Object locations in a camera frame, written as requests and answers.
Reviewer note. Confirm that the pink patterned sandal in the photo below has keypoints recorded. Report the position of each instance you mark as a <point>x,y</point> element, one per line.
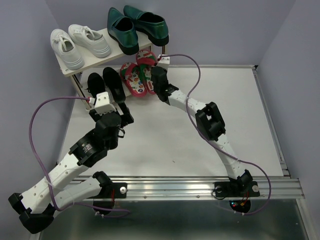
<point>131,76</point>
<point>146,60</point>

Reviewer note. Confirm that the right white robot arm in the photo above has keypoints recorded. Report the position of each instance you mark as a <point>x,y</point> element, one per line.
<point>210,125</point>

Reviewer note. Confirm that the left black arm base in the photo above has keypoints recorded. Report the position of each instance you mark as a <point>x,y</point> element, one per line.
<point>104,197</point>

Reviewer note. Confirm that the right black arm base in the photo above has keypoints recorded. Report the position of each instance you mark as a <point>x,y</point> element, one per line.
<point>239,198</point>

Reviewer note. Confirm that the aluminium mounting rail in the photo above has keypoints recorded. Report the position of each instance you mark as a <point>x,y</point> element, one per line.
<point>178,188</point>

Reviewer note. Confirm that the right white sneaker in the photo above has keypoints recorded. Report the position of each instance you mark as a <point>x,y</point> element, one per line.
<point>90,39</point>

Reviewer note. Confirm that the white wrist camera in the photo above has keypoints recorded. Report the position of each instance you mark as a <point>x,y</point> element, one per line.
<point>163,61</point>
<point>103,104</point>

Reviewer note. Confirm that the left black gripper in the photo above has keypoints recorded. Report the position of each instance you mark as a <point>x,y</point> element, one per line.
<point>127,118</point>

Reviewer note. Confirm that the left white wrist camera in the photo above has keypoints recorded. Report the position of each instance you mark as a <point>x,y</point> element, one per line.
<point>103,104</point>

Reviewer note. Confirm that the green loafer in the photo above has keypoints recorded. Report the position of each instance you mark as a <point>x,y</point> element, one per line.
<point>121,29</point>
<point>151,24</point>

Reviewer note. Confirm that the left white sneaker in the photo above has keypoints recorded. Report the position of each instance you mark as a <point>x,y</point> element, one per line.
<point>64,47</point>

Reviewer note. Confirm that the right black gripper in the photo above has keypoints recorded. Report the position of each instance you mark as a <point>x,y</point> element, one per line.
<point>164,70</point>

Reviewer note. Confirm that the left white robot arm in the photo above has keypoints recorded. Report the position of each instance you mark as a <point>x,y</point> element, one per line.
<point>36,206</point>

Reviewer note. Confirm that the black lace shoe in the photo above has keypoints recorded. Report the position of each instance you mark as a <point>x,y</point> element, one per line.
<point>95,84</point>
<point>113,81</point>

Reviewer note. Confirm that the white sneaker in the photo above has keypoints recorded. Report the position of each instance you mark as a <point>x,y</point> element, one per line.
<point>90,39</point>
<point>64,47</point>

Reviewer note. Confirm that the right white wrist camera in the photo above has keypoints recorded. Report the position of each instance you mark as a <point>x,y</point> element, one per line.
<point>163,61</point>

